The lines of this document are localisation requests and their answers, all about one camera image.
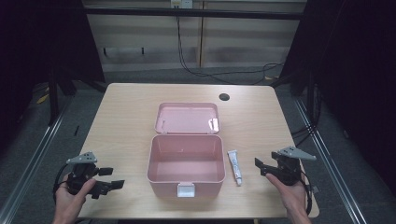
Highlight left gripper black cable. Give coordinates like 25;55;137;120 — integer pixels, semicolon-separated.
52;162;70;203

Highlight pink plastic storage box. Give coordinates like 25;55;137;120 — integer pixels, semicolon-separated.
147;102;227;199

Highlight person's right hand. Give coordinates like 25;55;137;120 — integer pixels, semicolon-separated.
265;172;310;217

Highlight black floor cables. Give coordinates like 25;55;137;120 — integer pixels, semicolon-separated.
290;83;323;147

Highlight black curtain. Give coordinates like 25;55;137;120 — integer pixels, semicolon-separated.
0;0;106;153
270;0;396;197

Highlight white wall outlet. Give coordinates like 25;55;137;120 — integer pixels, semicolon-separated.
170;0;194;9

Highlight black horizontal metal bar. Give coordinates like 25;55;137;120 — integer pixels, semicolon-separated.
83;7;307;21

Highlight person's left hand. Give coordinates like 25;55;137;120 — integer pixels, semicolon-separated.
53;175;97;219

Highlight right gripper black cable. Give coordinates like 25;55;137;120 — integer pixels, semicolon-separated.
299;170;315;217

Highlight white ointment tube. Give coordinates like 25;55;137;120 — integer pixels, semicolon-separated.
227;149;243;187

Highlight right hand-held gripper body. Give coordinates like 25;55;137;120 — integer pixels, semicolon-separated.
271;146;318;187

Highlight metal floor rail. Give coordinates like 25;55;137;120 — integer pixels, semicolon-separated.
0;95;74;224
293;97;370;224

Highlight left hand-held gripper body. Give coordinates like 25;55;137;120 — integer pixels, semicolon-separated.
65;151;101;196

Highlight black metal stand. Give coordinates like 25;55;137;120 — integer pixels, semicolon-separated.
47;66;61;127

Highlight black wall power cable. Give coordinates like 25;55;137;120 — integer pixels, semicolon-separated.
176;16;285;86

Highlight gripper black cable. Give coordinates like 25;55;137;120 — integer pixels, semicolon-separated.
299;170;315;217
52;162;70;203

